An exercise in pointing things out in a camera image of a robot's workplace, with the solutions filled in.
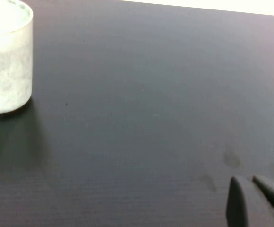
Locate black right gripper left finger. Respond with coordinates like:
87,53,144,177
225,176,248,227

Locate pale green plastic cup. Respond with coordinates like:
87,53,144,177
0,0,34,114

